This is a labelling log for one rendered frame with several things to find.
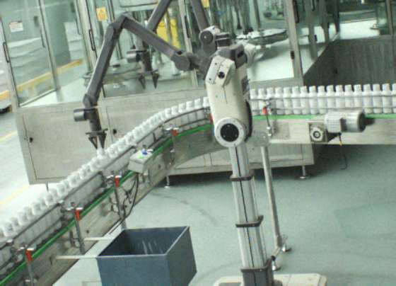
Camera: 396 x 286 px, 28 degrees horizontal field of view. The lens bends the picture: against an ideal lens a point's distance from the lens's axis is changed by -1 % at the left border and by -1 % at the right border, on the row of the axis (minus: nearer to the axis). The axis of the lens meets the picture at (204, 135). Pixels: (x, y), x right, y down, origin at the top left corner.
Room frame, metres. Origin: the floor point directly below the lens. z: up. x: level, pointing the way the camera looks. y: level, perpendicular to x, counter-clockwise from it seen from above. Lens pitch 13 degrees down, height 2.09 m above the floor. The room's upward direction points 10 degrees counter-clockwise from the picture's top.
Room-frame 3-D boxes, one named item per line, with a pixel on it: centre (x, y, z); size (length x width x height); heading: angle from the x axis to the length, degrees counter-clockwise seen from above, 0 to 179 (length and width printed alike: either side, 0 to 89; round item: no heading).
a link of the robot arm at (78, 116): (3.91, 0.57, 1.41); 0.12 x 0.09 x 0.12; 72
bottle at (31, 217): (3.17, 0.79, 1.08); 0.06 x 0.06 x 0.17
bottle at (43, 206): (3.29, 0.75, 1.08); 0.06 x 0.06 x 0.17
